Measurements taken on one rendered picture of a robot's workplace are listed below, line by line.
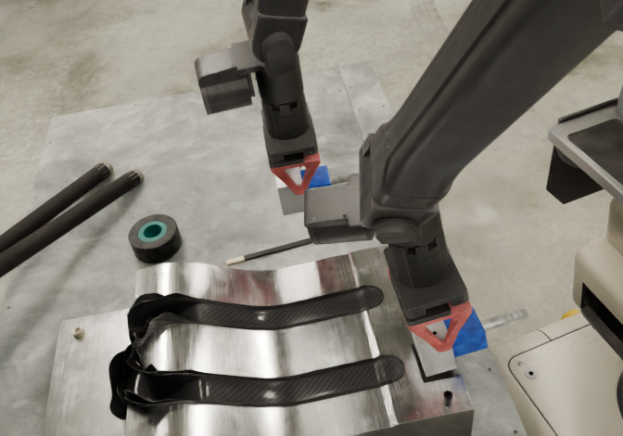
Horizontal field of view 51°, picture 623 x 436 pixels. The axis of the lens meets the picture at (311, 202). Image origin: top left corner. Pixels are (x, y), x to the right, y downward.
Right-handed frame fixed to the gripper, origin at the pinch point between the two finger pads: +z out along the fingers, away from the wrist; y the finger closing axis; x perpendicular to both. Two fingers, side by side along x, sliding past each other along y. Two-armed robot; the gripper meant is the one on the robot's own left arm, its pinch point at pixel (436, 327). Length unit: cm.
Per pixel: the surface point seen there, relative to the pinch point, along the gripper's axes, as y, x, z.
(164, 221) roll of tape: -39, -35, 0
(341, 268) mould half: -16.4, -8.6, 1.5
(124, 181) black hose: -51, -42, -3
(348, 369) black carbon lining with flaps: -1.4, -11.1, 4.0
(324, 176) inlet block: -27.4, -7.2, -6.4
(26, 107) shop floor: -236, -130, 41
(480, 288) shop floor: -89, 26, 85
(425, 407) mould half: 5.7, -3.8, 5.4
